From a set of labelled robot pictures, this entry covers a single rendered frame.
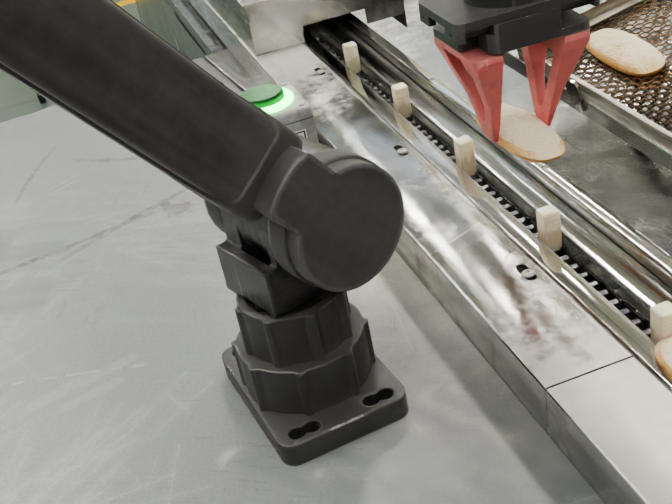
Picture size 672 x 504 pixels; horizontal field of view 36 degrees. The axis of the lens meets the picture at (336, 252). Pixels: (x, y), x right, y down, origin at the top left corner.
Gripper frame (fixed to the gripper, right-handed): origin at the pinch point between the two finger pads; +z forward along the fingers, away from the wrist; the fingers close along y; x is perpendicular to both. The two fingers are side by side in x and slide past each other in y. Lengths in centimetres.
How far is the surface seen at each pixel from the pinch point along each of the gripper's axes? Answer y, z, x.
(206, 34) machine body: 9, 11, -71
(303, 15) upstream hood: 2.4, 3.7, -45.2
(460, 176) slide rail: 1.1, 7.8, -8.8
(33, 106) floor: 41, 93, -299
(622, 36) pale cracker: -15.9, 1.7, -12.3
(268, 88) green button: 11.9, 2.3, -24.3
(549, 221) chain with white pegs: -0.1, 6.3, 3.7
